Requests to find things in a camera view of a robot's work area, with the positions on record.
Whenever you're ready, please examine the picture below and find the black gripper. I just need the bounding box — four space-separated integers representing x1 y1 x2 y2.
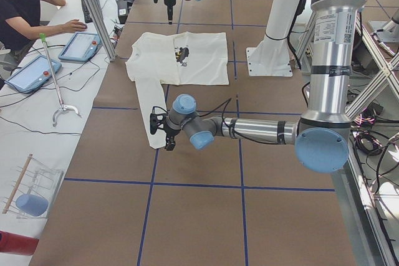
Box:
165 0 175 25
163 119 181 151

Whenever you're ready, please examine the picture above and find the cream long-sleeve Twinkle shirt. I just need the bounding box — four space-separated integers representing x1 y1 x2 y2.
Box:
126 32 229 149

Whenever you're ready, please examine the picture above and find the black power adapter box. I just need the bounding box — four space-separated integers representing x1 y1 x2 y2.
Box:
117 0 128 24

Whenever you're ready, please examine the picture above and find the black keyboard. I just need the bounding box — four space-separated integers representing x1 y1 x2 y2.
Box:
80 0 101 24

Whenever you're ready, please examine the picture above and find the far blue teach pendant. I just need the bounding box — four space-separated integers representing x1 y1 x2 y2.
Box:
58 32 102 62

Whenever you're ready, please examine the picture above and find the blue teach pendant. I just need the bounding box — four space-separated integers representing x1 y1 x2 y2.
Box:
5 55 52 93
58 32 102 62

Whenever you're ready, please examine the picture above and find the reacher grabber stick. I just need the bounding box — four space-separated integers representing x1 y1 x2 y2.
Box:
39 33 81 127

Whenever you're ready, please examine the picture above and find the clear acrylic drying rack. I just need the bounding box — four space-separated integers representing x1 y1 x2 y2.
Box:
1 153 64 219

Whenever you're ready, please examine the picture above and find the near blue teach pendant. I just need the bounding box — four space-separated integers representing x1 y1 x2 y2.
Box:
5 55 52 93

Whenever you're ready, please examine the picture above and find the blue cup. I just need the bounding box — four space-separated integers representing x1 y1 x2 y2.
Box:
16 194 49 217

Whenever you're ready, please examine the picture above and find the seated person in black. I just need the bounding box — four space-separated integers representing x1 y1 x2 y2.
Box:
1 0 87 63

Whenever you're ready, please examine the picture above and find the red cylinder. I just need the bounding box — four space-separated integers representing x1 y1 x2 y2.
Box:
1 231 39 256

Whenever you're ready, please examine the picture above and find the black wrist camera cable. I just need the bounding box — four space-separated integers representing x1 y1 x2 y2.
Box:
199 97 233 117

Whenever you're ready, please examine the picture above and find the aluminium frame post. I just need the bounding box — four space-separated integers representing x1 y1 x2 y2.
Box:
84 0 117 62

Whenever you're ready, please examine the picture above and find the white camera post with base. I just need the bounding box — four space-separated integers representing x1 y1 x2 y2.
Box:
246 0 300 77

